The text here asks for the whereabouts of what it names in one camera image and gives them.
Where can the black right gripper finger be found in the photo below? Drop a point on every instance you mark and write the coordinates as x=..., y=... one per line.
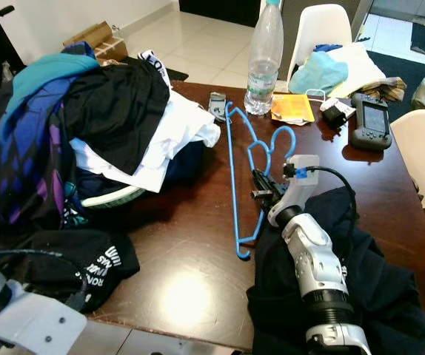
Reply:
x=261, y=181

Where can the blue plastic hanger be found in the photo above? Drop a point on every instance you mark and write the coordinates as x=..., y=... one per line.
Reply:
x=235, y=185

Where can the dark navy garment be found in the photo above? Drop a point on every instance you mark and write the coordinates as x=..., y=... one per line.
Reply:
x=390, y=296

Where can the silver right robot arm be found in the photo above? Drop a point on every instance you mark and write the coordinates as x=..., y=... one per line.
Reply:
x=320, y=266

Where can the orange packet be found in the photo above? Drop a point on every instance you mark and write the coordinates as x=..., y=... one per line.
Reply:
x=292, y=108

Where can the small white grey box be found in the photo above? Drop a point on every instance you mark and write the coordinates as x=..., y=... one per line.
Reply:
x=217, y=105

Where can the black charger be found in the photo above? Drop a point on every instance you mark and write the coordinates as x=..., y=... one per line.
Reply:
x=338, y=112

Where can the clear plastic water bottle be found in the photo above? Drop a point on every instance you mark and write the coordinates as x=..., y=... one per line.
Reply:
x=264, y=63

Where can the teal cloth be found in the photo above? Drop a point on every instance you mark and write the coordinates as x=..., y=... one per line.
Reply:
x=316, y=72

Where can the black handheld device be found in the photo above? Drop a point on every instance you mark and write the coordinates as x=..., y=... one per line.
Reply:
x=372, y=122

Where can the white laundry basket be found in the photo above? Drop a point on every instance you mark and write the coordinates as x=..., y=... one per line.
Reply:
x=116, y=198

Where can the white cloth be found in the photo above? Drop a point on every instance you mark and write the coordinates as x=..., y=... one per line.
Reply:
x=364, y=66

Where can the black garment white lettering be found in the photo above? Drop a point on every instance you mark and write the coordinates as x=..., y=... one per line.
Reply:
x=64, y=244

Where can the flat cardboard box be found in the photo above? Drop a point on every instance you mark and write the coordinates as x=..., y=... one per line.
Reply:
x=90, y=37

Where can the blue purple patterned garment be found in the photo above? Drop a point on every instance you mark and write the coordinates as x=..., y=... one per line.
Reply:
x=31, y=148

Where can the teal garment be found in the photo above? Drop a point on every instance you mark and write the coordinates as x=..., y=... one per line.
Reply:
x=46, y=72

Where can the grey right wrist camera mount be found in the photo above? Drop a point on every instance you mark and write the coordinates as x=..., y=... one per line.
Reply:
x=298, y=192

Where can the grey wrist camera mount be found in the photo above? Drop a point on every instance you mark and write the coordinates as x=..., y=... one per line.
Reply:
x=298, y=192
x=42, y=325

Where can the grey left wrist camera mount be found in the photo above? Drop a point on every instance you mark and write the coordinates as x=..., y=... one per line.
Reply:
x=42, y=325

